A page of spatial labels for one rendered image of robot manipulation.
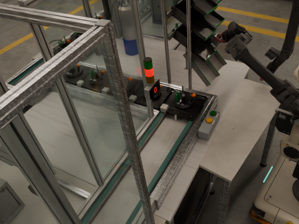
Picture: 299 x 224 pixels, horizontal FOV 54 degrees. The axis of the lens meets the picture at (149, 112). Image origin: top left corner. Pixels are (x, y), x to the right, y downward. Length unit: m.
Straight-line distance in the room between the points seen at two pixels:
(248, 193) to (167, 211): 1.23
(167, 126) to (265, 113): 0.68
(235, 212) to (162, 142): 1.05
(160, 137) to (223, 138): 0.40
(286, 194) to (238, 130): 0.70
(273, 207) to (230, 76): 1.03
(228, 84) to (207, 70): 0.27
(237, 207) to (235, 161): 0.88
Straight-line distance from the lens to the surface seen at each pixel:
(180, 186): 1.71
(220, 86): 2.31
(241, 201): 2.68
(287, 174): 2.56
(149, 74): 1.67
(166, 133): 1.88
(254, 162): 2.93
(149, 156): 1.78
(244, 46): 1.49
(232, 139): 1.93
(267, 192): 2.43
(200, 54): 2.02
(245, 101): 2.20
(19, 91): 0.60
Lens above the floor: 2.30
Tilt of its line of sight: 43 degrees down
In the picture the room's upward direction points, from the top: 9 degrees counter-clockwise
